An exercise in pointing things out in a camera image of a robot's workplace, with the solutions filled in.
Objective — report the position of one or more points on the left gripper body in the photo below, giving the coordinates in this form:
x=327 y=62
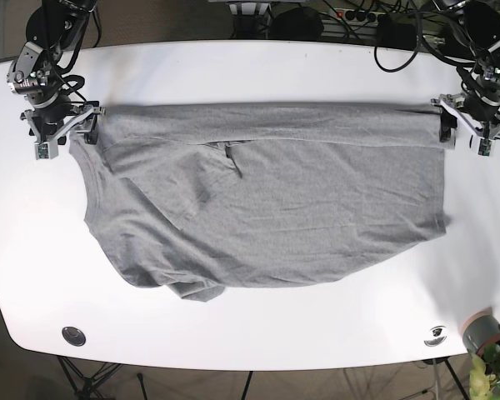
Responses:
x=478 y=109

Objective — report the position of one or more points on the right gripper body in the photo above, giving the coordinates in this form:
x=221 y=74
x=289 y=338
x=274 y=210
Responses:
x=47 y=123

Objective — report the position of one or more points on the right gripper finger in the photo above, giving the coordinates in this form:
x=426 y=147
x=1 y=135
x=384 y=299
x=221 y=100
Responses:
x=90 y=135

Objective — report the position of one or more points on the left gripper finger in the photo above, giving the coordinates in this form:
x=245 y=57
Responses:
x=447 y=130

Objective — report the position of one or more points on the grey T-shirt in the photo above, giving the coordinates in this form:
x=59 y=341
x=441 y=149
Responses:
x=201 y=198

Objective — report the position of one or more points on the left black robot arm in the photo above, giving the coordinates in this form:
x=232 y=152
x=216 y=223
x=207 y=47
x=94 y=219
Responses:
x=476 y=26

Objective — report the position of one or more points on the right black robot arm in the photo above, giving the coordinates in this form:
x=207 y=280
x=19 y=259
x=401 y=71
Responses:
x=42 y=74

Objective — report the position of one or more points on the left silver table grommet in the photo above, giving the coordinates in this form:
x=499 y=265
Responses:
x=74 y=336

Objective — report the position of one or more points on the silver table grommet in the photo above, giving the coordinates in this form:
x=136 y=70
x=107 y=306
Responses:
x=74 y=336
x=435 y=336

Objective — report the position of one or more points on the grey plant pot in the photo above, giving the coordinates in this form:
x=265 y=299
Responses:
x=479 y=331

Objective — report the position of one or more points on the right silver table grommet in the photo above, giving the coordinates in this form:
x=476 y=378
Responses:
x=435 y=336

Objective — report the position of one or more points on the green potted plant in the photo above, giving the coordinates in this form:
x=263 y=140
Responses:
x=484 y=377

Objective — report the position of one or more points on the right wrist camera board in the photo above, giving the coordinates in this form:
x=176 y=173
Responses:
x=46 y=150

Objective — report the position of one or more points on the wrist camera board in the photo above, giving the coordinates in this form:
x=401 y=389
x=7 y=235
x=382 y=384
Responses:
x=46 y=150
x=484 y=147

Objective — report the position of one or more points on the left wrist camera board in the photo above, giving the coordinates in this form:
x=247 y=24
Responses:
x=484 y=147

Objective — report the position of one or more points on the black table leg frame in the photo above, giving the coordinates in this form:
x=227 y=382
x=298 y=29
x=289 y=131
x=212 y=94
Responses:
x=87 y=387

